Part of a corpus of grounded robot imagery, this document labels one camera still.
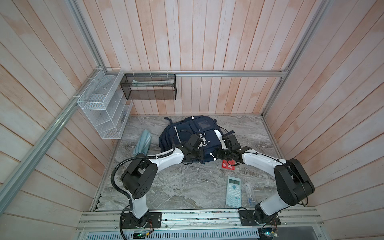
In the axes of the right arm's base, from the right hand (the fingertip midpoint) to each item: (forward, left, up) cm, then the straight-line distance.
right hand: (215, 153), depth 93 cm
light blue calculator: (-22, -9, -4) cm, 24 cm away
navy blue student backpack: (+12, +27, +4) cm, 30 cm away
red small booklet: (-6, -7, -5) cm, 10 cm away
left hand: (-3, +9, +2) cm, 9 cm away
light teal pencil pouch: (+5, +47, +2) cm, 47 cm away
